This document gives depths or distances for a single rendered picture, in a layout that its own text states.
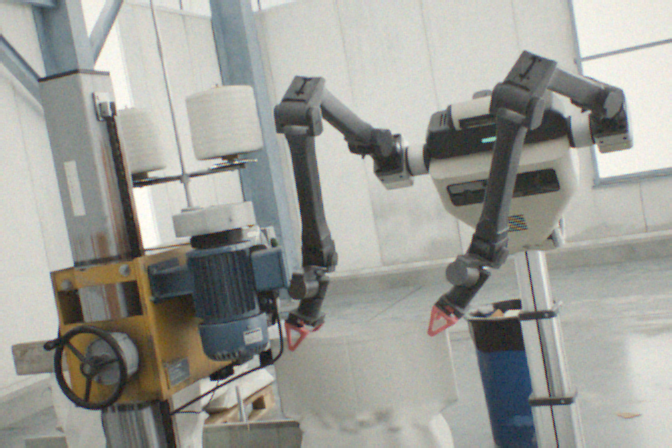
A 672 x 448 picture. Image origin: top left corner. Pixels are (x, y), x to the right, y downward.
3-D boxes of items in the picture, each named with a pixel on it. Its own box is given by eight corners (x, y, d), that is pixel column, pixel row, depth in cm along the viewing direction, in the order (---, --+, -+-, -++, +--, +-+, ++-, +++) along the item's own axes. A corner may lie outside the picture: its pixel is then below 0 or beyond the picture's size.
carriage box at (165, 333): (238, 361, 223) (216, 238, 221) (164, 402, 192) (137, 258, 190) (155, 369, 232) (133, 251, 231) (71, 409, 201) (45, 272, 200)
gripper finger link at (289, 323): (275, 347, 226) (286, 314, 224) (287, 340, 233) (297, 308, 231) (298, 358, 224) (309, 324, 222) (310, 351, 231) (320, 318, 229)
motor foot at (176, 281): (217, 290, 202) (210, 252, 202) (190, 300, 192) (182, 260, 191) (182, 294, 206) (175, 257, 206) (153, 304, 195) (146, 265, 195)
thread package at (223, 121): (277, 152, 216) (264, 81, 215) (245, 155, 200) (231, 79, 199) (217, 163, 222) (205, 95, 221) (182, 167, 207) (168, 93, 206)
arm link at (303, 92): (321, 66, 206) (284, 65, 210) (307, 122, 203) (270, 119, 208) (395, 134, 244) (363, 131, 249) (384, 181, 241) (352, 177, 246)
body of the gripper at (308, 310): (286, 318, 225) (294, 291, 224) (302, 310, 235) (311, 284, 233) (308, 328, 223) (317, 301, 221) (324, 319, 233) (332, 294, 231)
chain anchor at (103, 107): (122, 118, 199) (116, 90, 198) (108, 118, 194) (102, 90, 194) (111, 121, 200) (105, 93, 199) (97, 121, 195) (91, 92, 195)
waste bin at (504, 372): (589, 417, 459) (568, 292, 455) (577, 452, 411) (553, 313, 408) (496, 421, 477) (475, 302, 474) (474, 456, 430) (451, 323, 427)
